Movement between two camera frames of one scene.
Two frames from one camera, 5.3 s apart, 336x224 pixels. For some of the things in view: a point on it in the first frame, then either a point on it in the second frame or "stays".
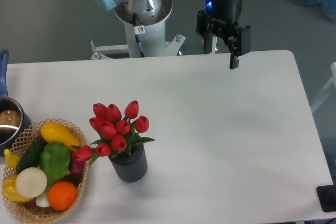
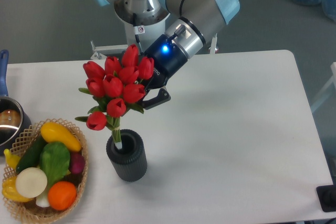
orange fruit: [61, 195] stays
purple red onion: [76, 167] stays
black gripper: [220, 9] → [169, 60]
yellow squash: [54, 132] stays
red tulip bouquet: [117, 133] → [115, 88]
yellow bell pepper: [9, 190] stays
